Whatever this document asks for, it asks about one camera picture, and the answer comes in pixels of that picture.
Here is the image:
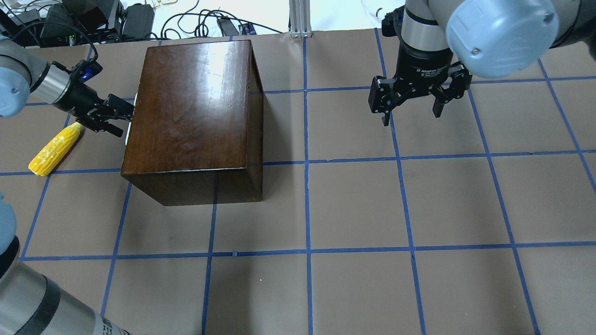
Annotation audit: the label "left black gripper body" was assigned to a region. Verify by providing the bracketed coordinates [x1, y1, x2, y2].
[60, 65, 112, 126]

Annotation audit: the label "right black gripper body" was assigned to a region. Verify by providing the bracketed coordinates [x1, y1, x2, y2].
[392, 43, 454, 100]

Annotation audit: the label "yellow corn cob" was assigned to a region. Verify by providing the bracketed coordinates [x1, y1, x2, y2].
[28, 122, 83, 176]

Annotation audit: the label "dark wooden drawer box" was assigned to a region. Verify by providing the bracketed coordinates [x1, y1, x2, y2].
[121, 40, 264, 206]

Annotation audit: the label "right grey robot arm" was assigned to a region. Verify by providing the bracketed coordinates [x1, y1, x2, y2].
[368, 0, 595, 126]

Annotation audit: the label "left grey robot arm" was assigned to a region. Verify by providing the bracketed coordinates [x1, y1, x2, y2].
[0, 36, 134, 137]

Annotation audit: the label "black electronics boxes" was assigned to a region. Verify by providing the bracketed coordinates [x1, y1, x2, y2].
[1, 0, 156, 47]

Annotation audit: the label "black power strip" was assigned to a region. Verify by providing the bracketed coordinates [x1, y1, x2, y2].
[217, 16, 240, 37]

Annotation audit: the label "aluminium frame post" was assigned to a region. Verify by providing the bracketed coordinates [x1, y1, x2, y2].
[289, 0, 312, 38]

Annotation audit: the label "black cables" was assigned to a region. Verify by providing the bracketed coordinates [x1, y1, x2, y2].
[158, 7, 284, 40]

